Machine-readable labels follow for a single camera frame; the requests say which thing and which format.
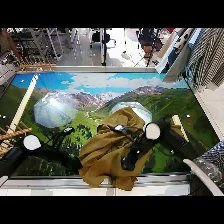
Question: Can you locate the brown garment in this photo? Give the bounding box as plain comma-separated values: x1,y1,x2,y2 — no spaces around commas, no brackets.
78,106,158,192

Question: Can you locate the person's forearm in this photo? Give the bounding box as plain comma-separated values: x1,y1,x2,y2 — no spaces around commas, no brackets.
0,28,23,64

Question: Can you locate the pale grey garment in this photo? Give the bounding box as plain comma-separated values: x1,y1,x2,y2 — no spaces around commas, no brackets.
155,28,202,84

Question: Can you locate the striped shirt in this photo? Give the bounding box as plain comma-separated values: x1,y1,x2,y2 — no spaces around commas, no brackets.
185,28,224,92

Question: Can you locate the blue white patterned garment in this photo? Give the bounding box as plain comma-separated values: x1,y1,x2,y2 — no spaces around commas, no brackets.
193,139,224,192

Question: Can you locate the silver frame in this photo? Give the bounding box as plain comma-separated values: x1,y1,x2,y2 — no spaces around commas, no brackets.
0,175,192,197

